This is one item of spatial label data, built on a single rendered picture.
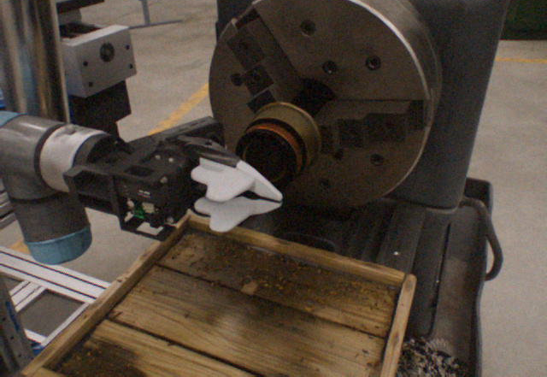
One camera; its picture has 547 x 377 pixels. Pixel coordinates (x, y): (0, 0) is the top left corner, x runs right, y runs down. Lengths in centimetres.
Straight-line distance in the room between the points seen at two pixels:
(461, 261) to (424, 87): 75
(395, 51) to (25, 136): 42
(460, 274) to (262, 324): 72
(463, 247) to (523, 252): 98
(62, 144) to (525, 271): 191
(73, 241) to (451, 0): 59
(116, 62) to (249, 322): 54
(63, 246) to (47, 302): 107
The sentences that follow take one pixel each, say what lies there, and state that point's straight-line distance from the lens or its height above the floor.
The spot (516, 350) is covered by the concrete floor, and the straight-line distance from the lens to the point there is 187.
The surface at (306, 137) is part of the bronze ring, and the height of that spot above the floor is 110.
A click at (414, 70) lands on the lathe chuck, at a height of 116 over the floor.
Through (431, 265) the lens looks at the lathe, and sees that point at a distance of 92.
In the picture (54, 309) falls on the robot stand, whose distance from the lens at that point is 168.
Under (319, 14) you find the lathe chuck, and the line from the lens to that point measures 59.
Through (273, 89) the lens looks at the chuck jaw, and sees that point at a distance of 56.
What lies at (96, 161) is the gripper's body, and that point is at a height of 109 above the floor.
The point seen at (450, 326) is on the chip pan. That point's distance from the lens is 111.
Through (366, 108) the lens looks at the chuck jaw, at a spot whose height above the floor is 111.
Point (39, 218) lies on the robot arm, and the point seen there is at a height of 100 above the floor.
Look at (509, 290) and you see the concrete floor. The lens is 207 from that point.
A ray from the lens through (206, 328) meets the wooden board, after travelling 60.
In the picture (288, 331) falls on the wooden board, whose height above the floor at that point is 88.
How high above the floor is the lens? 134
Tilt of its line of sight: 31 degrees down
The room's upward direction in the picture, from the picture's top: straight up
